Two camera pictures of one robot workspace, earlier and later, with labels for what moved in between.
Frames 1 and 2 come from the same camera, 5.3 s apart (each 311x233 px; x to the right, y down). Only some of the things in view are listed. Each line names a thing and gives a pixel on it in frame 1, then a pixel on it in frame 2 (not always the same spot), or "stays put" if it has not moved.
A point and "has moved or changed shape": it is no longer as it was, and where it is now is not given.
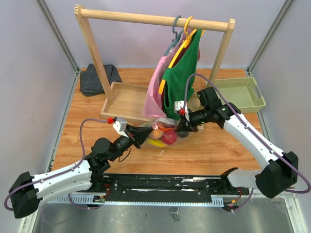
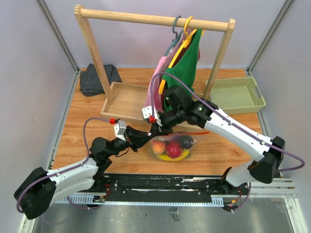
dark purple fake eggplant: [183, 134] to [186, 141]
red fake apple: [169, 137] to [173, 149]
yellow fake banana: [157, 142] to [165, 157]
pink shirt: [153, 106] stays put
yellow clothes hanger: [187, 36] stays put
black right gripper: [186, 125] to [155, 129]
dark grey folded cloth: [90, 83] stays put
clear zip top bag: [165, 133] has moved or changed shape
